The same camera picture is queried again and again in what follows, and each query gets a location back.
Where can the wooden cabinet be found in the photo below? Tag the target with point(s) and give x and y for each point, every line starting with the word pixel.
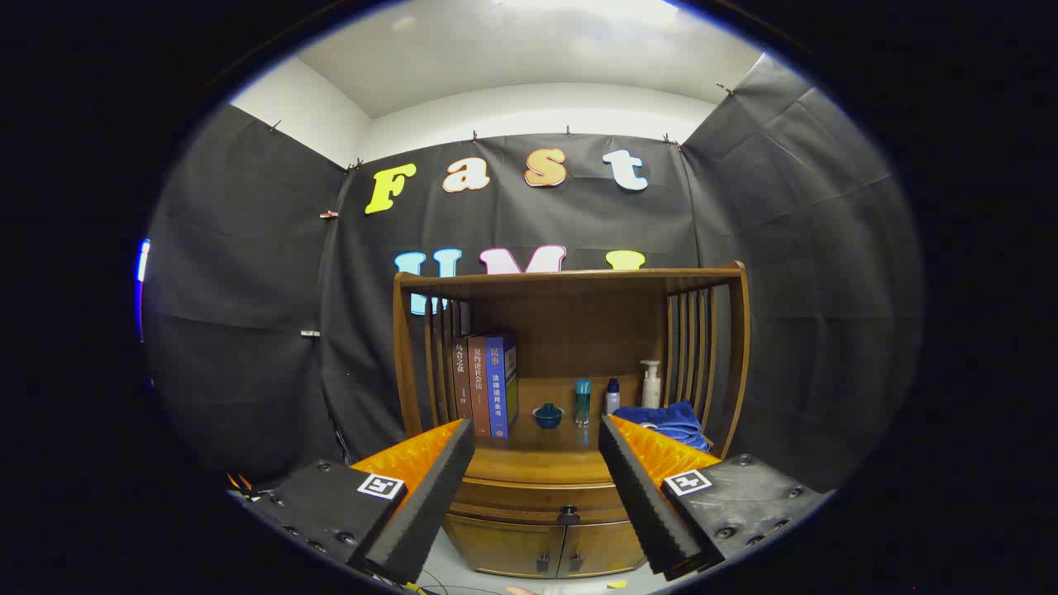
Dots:
pixel 579 322

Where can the dark blue lidded teacup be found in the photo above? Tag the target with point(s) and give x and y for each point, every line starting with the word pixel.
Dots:
pixel 547 416

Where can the blue folded towel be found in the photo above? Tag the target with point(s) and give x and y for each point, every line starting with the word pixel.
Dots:
pixel 674 421

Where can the thick blue book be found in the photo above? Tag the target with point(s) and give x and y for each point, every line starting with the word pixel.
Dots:
pixel 497 388

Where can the teal glass bottle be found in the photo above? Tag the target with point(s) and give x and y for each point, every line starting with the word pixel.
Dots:
pixel 583 401

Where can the wooden drawer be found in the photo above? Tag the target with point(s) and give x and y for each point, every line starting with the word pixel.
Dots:
pixel 512 497

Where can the white bottle with blue cap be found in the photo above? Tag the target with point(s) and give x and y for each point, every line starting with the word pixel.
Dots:
pixel 612 401

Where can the wooden cabinet door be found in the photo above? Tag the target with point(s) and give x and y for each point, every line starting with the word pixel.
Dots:
pixel 504 545
pixel 603 549

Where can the dark brown book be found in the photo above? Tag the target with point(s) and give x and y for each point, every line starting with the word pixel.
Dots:
pixel 460 380

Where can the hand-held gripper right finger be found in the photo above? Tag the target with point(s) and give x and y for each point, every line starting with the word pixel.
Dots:
pixel 645 496

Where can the wooden countertop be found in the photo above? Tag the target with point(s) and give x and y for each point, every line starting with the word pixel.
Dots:
pixel 545 461

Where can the white pump bottle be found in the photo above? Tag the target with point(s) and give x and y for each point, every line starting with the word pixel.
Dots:
pixel 651 388

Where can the black backdrop cloth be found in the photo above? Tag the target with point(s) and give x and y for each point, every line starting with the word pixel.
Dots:
pixel 248 289

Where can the reddish brown book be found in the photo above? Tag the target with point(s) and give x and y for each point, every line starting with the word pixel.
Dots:
pixel 478 388

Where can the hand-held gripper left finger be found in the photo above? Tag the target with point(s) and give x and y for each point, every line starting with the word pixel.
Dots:
pixel 430 496

